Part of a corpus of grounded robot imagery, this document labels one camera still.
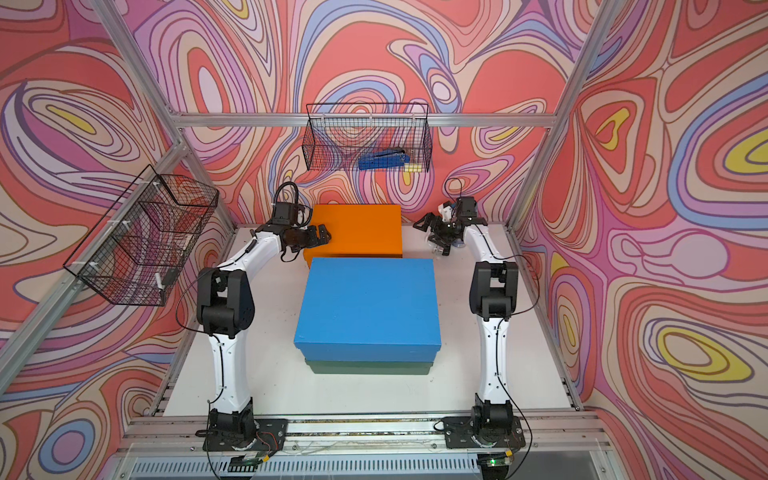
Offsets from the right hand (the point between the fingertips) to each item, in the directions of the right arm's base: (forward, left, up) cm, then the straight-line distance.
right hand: (422, 236), depth 104 cm
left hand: (-1, +35, +2) cm, 35 cm away
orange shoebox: (+2, +23, +1) cm, 23 cm away
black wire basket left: (-23, +76, +21) cm, 82 cm away
